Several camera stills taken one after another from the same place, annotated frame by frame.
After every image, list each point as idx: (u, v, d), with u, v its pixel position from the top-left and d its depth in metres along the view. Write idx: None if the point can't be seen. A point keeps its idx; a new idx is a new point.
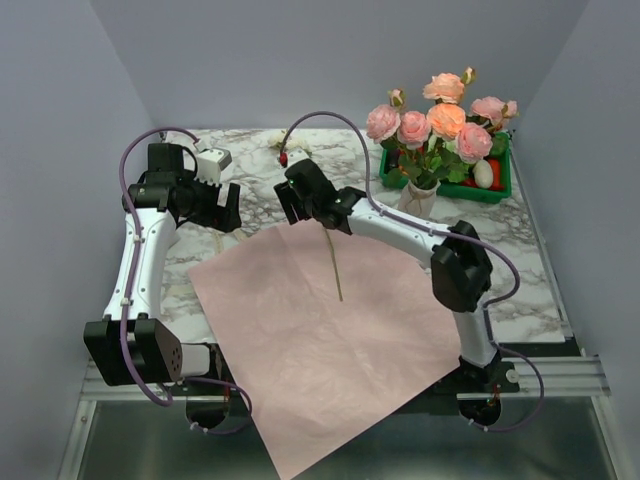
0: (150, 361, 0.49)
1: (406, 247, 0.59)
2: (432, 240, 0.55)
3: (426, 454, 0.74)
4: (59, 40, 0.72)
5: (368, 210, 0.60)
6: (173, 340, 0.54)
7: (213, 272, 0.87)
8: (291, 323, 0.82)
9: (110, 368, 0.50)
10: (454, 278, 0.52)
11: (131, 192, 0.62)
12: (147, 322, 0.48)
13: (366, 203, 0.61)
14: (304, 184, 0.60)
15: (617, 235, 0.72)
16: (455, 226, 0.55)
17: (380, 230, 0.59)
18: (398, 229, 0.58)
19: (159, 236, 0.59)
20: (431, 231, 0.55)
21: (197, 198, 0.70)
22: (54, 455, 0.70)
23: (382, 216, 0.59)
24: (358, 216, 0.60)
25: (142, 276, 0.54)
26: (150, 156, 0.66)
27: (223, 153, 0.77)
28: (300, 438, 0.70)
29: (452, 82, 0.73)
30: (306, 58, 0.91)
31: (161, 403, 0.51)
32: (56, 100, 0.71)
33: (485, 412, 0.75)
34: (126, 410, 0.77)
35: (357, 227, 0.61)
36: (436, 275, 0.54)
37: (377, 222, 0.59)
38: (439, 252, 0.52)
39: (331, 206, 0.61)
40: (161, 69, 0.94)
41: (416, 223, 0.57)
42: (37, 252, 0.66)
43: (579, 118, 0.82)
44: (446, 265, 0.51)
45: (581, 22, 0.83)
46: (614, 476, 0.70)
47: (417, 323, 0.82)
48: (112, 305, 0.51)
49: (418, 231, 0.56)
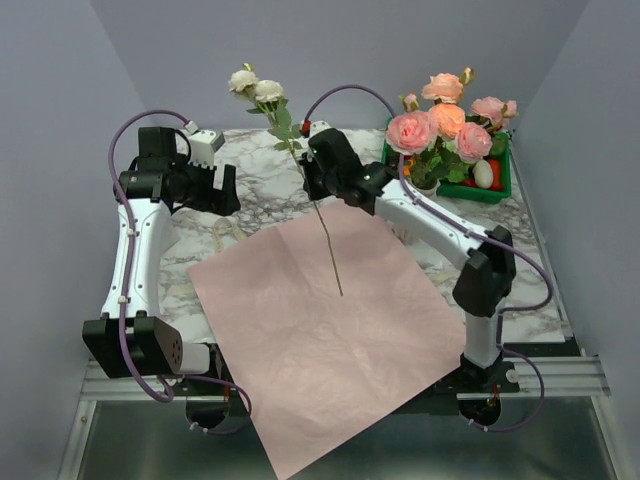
0: (150, 356, 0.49)
1: (433, 243, 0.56)
2: (467, 243, 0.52)
3: (426, 454, 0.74)
4: (59, 40, 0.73)
5: (401, 196, 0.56)
6: (173, 333, 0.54)
7: (213, 272, 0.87)
8: (290, 323, 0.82)
9: (109, 361, 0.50)
10: (482, 287, 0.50)
11: (123, 180, 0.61)
12: (146, 318, 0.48)
13: (397, 185, 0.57)
14: (324, 153, 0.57)
15: (616, 236, 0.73)
16: (491, 231, 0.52)
17: (411, 219, 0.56)
18: (430, 222, 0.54)
19: (154, 228, 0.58)
20: (467, 232, 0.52)
21: (192, 182, 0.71)
22: (54, 454, 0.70)
23: (415, 204, 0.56)
24: (388, 200, 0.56)
25: (139, 271, 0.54)
26: (140, 141, 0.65)
27: (215, 134, 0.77)
28: (299, 438, 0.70)
29: (450, 82, 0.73)
30: (306, 57, 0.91)
31: (159, 398, 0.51)
32: (54, 100, 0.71)
33: (485, 412, 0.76)
34: (125, 411, 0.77)
35: (384, 211, 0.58)
36: (461, 279, 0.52)
37: (408, 211, 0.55)
38: (471, 257, 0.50)
39: (358, 182, 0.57)
40: (161, 70, 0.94)
41: (451, 220, 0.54)
42: (36, 251, 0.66)
43: (578, 119, 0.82)
44: (480, 269, 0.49)
45: (580, 22, 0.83)
46: (614, 476, 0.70)
47: (416, 323, 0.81)
48: (109, 303, 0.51)
49: (452, 229, 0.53)
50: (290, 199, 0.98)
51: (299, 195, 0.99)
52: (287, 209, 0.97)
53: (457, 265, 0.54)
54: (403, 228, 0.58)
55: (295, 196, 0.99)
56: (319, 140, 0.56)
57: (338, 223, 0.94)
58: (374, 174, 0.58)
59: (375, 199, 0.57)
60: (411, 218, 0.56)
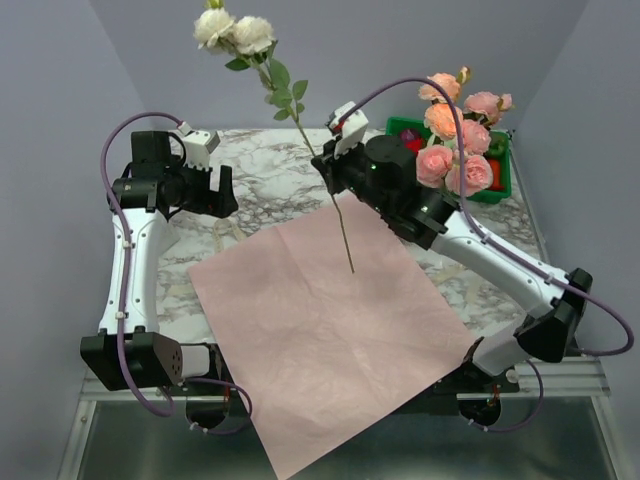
0: (149, 370, 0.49)
1: (504, 284, 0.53)
2: (548, 290, 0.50)
3: (426, 454, 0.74)
4: (58, 40, 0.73)
5: (467, 233, 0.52)
6: (172, 345, 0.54)
7: (213, 272, 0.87)
8: (290, 323, 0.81)
9: (109, 376, 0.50)
10: (563, 337, 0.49)
11: (117, 189, 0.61)
12: (145, 334, 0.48)
13: (460, 218, 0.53)
14: (388, 174, 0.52)
15: (614, 237, 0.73)
16: (570, 277, 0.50)
17: (479, 259, 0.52)
18: (504, 264, 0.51)
19: (149, 239, 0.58)
20: (549, 279, 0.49)
21: (188, 185, 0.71)
22: (54, 454, 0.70)
23: (484, 243, 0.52)
24: (453, 237, 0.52)
25: (136, 285, 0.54)
26: (134, 149, 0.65)
27: (210, 134, 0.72)
28: (299, 438, 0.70)
29: (447, 82, 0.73)
30: (306, 57, 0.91)
31: (161, 411, 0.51)
32: (54, 100, 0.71)
33: (485, 412, 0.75)
34: (125, 411, 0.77)
35: (446, 248, 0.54)
36: (537, 325, 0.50)
37: (477, 250, 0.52)
38: (557, 309, 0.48)
39: (417, 215, 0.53)
40: (161, 70, 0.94)
41: (527, 262, 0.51)
42: (36, 250, 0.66)
43: (577, 120, 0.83)
44: (567, 325, 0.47)
45: (579, 22, 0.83)
46: (614, 476, 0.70)
47: (416, 323, 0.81)
48: (106, 319, 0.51)
49: (530, 274, 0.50)
50: (289, 200, 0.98)
51: (299, 195, 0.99)
52: (287, 209, 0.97)
53: (531, 309, 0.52)
54: (464, 264, 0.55)
55: (295, 196, 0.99)
56: (380, 159, 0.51)
57: (338, 223, 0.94)
58: (433, 205, 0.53)
59: (437, 235, 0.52)
60: (478, 257, 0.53)
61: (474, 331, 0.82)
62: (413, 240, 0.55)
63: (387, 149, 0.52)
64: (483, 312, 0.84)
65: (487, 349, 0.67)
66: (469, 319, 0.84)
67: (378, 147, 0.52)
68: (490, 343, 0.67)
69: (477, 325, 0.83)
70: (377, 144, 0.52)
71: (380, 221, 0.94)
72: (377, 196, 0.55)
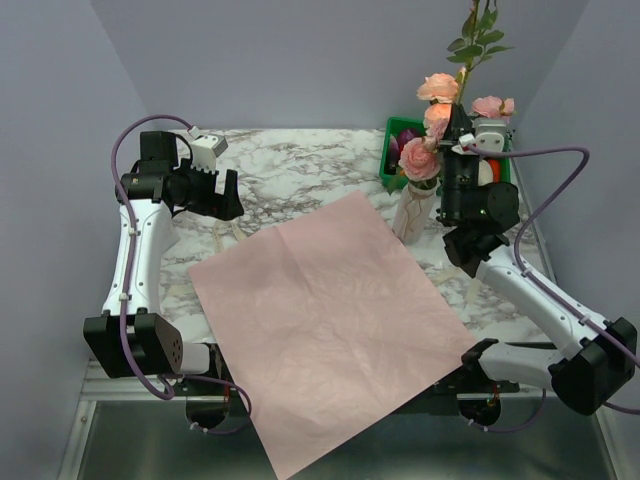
0: (150, 353, 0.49)
1: (540, 321, 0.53)
2: (581, 330, 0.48)
3: (426, 453, 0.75)
4: (60, 43, 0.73)
5: (508, 264, 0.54)
6: (173, 332, 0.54)
7: (212, 271, 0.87)
8: (290, 323, 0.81)
9: (111, 361, 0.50)
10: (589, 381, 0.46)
11: (125, 182, 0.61)
12: (146, 316, 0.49)
13: (506, 252, 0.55)
14: (488, 224, 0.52)
15: (615, 239, 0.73)
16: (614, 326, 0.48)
17: (517, 291, 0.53)
18: (540, 300, 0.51)
19: (155, 228, 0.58)
20: (583, 319, 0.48)
21: (193, 187, 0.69)
22: (55, 454, 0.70)
23: (524, 276, 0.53)
24: (494, 265, 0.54)
25: (140, 271, 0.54)
26: (144, 145, 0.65)
27: (217, 138, 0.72)
28: (299, 438, 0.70)
29: (446, 82, 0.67)
30: (306, 57, 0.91)
31: (162, 396, 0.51)
32: (52, 99, 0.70)
33: (485, 412, 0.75)
34: (126, 411, 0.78)
35: (487, 276, 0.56)
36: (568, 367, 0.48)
37: (515, 283, 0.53)
38: (585, 349, 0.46)
39: (468, 247, 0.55)
40: (160, 70, 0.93)
41: (565, 301, 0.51)
42: (37, 252, 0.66)
43: (578, 121, 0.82)
44: (593, 367, 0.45)
45: (580, 22, 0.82)
46: (614, 475, 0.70)
47: (416, 324, 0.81)
48: (111, 300, 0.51)
49: (565, 312, 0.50)
50: (290, 199, 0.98)
51: (299, 195, 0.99)
52: (287, 209, 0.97)
53: (565, 351, 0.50)
54: (502, 294, 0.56)
55: (295, 196, 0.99)
56: (494, 215, 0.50)
57: (337, 223, 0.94)
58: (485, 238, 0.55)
59: (480, 263, 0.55)
60: (514, 289, 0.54)
61: (473, 331, 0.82)
62: (460, 264, 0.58)
63: (506, 203, 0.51)
64: (484, 312, 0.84)
65: (505, 360, 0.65)
66: (469, 319, 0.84)
67: (500, 197, 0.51)
68: (511, 356, 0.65)
69: (476, 325, 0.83)
70: (499, 194, 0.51)
71: (380, 221, 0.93)
72: (459, 208, 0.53)
